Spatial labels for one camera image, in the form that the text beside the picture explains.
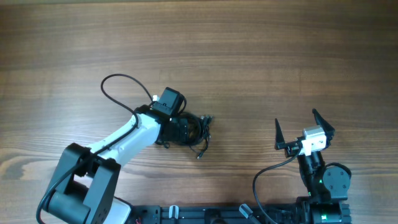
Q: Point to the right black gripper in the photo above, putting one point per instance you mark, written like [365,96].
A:
[328,129]

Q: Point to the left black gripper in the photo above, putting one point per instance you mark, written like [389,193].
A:
[180,132]

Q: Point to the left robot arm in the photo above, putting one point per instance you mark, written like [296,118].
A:
[83,184]

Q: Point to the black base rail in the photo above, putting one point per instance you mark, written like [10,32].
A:
[271,213]

